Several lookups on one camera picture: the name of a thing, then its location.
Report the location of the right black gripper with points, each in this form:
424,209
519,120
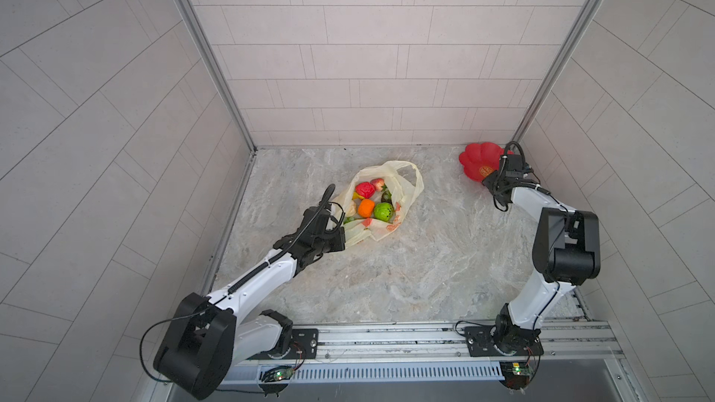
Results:
491,180

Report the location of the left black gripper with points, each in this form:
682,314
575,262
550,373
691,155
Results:
339,241

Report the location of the translucent yellowish plastic bag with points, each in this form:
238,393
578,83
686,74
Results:
403,184

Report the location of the green toy apple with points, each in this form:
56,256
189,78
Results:
384,211

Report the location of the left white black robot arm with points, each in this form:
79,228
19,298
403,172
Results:
210,334

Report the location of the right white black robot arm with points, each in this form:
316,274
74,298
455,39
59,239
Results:
566,251

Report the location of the red flower-shaped plate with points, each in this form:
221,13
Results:
481,161

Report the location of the orange toy fruit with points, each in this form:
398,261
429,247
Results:
366,208

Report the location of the red toy fruit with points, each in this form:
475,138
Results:
365,189

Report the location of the toy strawberry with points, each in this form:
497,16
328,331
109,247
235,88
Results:
378,184

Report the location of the left small circuit board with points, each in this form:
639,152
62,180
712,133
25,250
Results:
281,374

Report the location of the small circuit board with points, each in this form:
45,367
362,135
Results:
517,375
281,374

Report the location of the right small circuit board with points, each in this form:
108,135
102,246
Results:
517,375

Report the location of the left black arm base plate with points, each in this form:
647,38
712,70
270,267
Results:
302,345

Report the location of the aluminium mounting rail frame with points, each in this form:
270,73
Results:
426,352

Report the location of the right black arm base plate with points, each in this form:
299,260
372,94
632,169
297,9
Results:
480,341

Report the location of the right aluminium corner post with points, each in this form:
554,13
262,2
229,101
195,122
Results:
586,15

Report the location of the aluminium corner post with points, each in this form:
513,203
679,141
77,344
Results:
195,30
586,15

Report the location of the left aluminium corner post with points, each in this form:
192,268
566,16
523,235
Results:
195,30

